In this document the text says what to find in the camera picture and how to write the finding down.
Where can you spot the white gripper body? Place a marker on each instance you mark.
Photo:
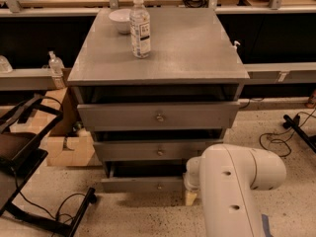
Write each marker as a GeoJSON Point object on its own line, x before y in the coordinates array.
{"type": "Point", "coordinates": [190, 182]}

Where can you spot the grey bottom drawer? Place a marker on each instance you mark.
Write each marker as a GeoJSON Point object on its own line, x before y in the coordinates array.
{"type": "Point", "coordinates": [142, 185]}

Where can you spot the grey drawer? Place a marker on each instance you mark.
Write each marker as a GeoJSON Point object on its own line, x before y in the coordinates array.
{"type": "Point", "coordinates": [142, 185]}
{"type": "Point", "coordinates": [151, 150]}
{"type": "Point", "coordinates": [157, 116]}

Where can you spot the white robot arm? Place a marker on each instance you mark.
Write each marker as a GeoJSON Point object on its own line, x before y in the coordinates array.
{"type": "Point", "coordinates": [225, 175]}

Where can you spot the grey top drawer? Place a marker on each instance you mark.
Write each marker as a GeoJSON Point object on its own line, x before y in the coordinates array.
{"type": "Point", "coordinates": [157, 116]}

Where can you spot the grey middle drawer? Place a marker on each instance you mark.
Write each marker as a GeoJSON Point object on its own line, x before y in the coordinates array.
{"type": "Point", "coordinates": [151, 150]}

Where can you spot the grey drawer cabinet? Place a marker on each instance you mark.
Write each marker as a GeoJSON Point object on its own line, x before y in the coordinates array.
{"type": "Point", "coordinates": [191, 61]}

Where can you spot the black stand leg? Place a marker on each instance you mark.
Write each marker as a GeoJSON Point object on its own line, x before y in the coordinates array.
{"type": "Point", "coordinates": [293, 123]}

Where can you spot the cardboard box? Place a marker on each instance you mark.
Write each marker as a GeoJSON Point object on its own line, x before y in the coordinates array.
{"type": "Point", "coordinates": [68, 144]}

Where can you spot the white pump dispenser top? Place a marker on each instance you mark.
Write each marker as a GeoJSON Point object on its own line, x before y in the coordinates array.
{"type": "Point", "coordinates": [236, 44]}

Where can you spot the clear plastic water bottle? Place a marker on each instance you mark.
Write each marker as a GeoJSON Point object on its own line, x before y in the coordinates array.
{"type": "Point", "coordinates": [140, 29]}

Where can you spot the white bowl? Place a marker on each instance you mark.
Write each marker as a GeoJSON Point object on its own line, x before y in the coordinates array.
{"type": "Point", "coordinates": [120, 19]}

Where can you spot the clear sanitizer pump bottle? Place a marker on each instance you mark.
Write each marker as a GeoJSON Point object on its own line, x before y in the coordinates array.
{"type": "Point", "coordinates": [56, 66]}

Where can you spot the black cart frame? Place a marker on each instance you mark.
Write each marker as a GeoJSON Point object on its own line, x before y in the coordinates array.
{"type": "Point", "coordinates": [20, 156]}

